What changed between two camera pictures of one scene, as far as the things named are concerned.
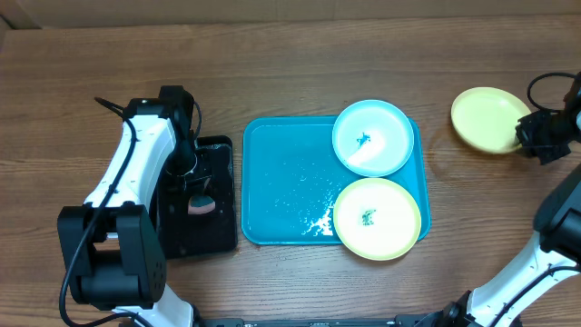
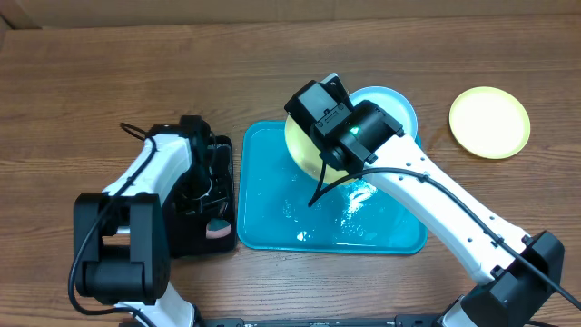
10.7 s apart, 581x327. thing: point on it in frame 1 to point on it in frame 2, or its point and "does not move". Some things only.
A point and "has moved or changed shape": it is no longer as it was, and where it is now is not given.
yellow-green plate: x=487 y=118 does not move
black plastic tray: x=200 y=210 does not move
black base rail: x=441 y=320 does not move
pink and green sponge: x=201 y=204 has moved or changed shape
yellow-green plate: x=377 y=219 to x=304 y=153
